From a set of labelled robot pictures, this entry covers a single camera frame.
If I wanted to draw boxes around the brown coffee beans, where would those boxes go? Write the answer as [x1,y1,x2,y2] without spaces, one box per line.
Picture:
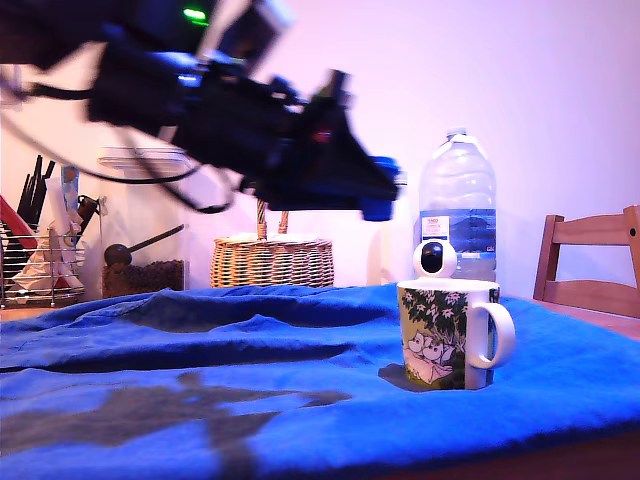
[101,258,185,300]

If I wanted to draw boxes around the white illustrated mug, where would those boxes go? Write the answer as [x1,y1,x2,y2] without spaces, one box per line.
[396,278,516,392]

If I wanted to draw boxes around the red utensil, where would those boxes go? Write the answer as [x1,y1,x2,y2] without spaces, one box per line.
[0,195,39,251]

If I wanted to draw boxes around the white insulated bottle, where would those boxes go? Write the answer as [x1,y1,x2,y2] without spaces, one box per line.
[382,222,416,286]

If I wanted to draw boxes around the blue coffee capsule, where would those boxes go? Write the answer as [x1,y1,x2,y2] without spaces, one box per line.
[360,156,408,223]

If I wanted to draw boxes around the wooden chair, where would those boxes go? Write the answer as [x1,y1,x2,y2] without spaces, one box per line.
[532,204,640,319]

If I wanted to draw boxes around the small white round camera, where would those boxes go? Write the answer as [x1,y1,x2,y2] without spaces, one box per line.
[412,240,458,280]

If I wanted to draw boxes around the dark brown tool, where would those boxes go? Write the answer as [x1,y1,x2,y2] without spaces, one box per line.
[75,194,108,236]

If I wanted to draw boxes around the blue cloth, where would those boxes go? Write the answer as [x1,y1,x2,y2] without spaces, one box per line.
[0,283,640,480]

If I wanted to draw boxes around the chrome wire rack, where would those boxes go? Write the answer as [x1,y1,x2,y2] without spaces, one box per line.
[0,227,87,309]

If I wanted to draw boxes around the crumpled white paper bag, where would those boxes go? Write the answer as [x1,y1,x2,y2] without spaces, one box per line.
[10,234,85,296]

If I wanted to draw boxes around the clear container white lid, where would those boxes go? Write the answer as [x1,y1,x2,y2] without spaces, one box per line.
[94,144,191,300]

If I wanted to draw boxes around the large clear water bottle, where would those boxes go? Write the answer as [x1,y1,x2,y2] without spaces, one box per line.
[412,126,498,284]

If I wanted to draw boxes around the blue packet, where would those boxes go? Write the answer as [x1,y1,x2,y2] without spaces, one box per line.
[60,166,80,236]

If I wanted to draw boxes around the white paper roll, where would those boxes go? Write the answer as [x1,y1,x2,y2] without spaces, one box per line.
[44,175,85,291]

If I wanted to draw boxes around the wicker basket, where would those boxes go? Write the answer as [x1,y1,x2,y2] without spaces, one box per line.
[209,197,335,290]

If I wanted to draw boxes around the black utensil handle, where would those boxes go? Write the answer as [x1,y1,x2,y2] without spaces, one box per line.
[24,154,45,234]
[33,159,56,234]

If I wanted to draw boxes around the black scoop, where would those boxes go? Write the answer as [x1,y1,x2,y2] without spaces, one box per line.
[103,223,185,266]

